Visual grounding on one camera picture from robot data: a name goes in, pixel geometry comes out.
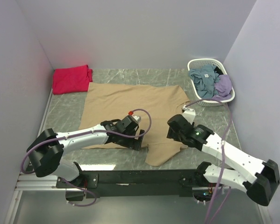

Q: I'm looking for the purple t-shirt in basket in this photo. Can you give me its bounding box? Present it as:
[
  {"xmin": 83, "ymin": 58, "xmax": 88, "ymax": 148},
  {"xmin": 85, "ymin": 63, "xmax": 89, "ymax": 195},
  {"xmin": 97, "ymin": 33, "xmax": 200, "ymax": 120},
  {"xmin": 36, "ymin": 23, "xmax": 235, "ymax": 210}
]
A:
[{"xmin": 212, "ymin": 74, "xmax": 232, "ymax": 101}]

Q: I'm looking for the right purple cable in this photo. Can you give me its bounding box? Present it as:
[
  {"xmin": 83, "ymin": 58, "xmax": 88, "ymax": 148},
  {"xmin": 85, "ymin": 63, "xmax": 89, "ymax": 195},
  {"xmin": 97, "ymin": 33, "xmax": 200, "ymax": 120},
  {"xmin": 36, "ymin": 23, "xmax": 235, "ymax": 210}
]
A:
[{"xmin": 185, "ymin": 98, "xmax": 235, "ymax": 224}]

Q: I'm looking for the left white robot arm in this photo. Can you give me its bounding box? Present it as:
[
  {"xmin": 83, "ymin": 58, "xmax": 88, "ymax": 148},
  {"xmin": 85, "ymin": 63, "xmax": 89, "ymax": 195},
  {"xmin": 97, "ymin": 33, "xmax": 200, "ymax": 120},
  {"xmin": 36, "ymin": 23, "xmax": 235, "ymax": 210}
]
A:
[{"xmin": 27, "ymin": 115, "xmax": 145, "ymax": 188}]

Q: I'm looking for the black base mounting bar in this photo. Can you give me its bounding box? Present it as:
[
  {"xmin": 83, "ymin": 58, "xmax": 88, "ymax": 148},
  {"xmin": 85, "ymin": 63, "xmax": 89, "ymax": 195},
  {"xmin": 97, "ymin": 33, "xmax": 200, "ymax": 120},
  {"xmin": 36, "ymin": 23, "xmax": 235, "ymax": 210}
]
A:
[{"xmin": 55, "ymin": 168, "xmax": 224, "ymax": 201}]

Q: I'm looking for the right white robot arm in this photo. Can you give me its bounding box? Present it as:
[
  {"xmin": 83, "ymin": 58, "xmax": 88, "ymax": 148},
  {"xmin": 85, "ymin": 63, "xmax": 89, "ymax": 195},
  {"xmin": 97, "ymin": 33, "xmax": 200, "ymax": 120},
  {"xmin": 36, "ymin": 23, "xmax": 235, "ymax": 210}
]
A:
[{"xmin": 167, "ymin": 114, "xmax": 280, "ymax": 206}]

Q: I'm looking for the purple cable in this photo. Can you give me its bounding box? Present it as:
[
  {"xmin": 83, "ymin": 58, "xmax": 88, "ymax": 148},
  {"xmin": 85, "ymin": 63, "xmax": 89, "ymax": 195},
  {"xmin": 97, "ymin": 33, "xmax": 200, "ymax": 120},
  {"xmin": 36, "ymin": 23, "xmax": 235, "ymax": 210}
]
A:
[
  {"xmin": 20, "ymin": 108, "xmax": 152, "ymax": 207},
  {"xmin": 185, "ymin": 98, "xmax": 235, "ymax": 224}
]

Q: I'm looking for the blue t-shirt in basket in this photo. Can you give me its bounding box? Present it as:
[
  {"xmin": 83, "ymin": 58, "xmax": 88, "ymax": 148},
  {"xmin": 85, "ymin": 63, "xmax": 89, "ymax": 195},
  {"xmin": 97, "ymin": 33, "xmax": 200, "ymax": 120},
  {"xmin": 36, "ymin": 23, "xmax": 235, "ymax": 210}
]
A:
[{"xmin": 189, "ymin": 64, "xmax": 220, "ymax": 99}]

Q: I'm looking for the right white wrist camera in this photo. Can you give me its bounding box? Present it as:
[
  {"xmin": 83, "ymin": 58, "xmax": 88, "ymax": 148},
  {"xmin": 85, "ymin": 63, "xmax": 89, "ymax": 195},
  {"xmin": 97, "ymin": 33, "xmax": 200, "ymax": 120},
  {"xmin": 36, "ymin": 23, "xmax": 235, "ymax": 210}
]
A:
[{"xmin": 182, "ymin": 105, "xmax": 196, "ymax": 124}]

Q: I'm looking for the beige t-shirt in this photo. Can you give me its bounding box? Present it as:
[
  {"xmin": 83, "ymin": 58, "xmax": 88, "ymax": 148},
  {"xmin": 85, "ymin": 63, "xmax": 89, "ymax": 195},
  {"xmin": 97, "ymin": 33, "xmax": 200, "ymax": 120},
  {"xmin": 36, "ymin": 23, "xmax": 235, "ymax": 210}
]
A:
[{"xmin": 79, "ymin": 83, "xmax": 190, "ymax": 166}]

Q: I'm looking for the aluminium frame rail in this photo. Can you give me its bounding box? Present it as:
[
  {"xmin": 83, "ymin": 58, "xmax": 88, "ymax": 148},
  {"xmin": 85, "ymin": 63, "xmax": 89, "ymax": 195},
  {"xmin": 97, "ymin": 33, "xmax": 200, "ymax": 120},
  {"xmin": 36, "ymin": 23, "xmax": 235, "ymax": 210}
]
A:
[{"xmin": 4, "ymin": 91, "xmax": 272, "ymax": 224}]

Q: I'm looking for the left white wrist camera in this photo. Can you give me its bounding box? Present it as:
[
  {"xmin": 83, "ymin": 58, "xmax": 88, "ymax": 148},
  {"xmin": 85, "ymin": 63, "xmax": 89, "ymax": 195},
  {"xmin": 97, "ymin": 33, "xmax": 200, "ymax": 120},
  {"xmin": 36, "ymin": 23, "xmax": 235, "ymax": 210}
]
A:
[{"xmin": 128, "ymin": 111, "xmax": 142, "ymax": 124}]

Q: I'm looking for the folded red t-shirt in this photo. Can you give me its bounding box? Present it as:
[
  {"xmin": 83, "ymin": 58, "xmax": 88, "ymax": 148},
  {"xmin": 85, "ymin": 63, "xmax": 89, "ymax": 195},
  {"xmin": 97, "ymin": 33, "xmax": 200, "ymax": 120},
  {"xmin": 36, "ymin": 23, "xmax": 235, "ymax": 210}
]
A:
[{"xmin": 52, "ymin": 65, "xmax": 93, "ymax": 95}]

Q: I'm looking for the white laundry basket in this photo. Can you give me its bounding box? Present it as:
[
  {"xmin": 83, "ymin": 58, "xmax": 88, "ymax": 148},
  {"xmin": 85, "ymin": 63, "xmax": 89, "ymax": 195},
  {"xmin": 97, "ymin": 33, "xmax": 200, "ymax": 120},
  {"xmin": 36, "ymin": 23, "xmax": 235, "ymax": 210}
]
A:
[{"xmin": 187, "ymin": 58, "xmax": 235, "ymax": 107}]

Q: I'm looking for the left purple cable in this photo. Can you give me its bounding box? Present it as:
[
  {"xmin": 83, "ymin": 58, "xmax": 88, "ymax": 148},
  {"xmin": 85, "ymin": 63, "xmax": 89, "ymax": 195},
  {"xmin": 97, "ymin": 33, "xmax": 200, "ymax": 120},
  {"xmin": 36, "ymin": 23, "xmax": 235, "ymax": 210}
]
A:
[{"xmin": 20, "ymin": 108, "xmax": 152, "ymax": 207}]

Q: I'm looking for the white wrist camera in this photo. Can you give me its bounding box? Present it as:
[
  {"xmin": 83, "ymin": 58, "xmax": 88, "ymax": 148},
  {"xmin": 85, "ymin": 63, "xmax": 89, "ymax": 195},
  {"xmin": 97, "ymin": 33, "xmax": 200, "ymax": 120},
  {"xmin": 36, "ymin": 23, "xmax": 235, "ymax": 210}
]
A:
[
  {"xmin": 128, "ymin": 111, "xmax": 142, "ymax": 124},
  {"xmin": 182, "ymin": 105, "xmax": 196, "ymax": 124}
]

